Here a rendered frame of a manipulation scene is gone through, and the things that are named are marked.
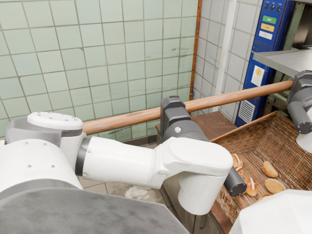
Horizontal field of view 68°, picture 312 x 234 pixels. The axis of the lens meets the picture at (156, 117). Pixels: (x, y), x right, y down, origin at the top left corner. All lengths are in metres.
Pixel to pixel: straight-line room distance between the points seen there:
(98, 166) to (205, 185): 0.17
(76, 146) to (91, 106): 1.62
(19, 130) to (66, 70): 1.54
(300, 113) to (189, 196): 0.34
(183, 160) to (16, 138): 0.23
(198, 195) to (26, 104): 1.69
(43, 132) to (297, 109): 0.55
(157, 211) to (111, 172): 0.22
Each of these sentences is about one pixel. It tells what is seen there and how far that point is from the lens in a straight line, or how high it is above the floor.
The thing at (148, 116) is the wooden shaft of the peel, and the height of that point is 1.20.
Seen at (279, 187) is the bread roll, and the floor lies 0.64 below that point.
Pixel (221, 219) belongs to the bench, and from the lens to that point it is 1.15.
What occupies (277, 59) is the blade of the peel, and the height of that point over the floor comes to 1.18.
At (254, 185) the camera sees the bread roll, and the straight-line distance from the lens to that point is 1.23.
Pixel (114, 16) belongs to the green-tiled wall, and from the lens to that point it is 1.78.
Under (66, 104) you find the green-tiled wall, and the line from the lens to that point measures 1.95.
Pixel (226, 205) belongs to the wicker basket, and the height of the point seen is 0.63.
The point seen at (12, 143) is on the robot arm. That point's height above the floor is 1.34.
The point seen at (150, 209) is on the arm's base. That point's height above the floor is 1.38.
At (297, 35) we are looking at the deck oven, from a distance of 1.34.
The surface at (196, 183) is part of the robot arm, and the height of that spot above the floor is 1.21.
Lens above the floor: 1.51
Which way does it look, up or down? 33 degrees down
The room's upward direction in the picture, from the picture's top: straight up
